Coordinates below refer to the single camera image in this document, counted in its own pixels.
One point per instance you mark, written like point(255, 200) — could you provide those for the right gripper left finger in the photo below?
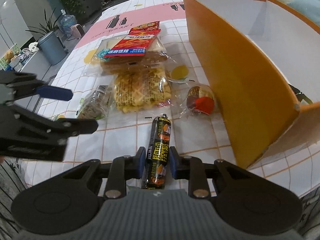
point(120, 171)

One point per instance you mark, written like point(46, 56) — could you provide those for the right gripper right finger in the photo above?
point(191, 169)

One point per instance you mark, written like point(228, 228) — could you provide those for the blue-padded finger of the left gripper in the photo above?
point(56, 93)

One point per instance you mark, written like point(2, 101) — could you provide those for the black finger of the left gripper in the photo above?
point(64, 128)

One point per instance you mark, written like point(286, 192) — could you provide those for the clear packet of seeds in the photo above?
point(95, 105)

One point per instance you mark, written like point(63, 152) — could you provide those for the black sausage stick snack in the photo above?
point(157, 154)

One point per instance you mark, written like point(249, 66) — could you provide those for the yellow waffle snack packet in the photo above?
point(141, 90)

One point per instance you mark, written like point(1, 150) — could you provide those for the packaged sliced bread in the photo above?
point(100, 65)

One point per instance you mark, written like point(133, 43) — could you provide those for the red spicy strip packet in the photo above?
point(135, 43)

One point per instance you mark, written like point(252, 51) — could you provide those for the red snack bag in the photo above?
point(151, 26)

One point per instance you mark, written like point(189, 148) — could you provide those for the orange cardboard storage box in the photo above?
point(261, 59)

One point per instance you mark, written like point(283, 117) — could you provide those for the grey blue trash bin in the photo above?
point(52, 48)

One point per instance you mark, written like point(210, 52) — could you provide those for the teddy bear toy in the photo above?
point(9, 55)

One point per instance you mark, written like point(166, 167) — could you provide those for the pink small heater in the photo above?
point(77, 31)

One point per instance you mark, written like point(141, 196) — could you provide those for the large water bottle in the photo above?
point(66, 23)

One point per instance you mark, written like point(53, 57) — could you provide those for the checkered pink tablecloth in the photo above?
point(200, 136)

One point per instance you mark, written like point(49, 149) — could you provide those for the light blue cushion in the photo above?
point(308, 8)

